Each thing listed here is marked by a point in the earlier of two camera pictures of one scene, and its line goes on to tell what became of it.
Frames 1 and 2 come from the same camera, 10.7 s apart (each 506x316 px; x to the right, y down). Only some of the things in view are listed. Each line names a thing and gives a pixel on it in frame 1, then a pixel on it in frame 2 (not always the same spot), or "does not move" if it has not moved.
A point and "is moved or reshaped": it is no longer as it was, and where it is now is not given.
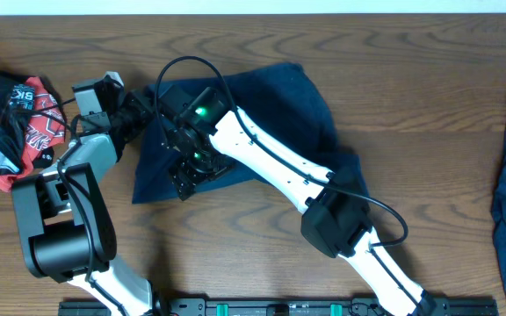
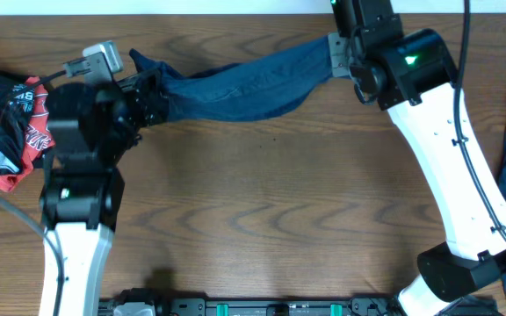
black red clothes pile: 17,121 does not move
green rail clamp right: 336,310 does not move
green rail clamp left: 222,310 does not move
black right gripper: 186,176 -> 339,49
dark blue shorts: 176,160 is moved or reshaped
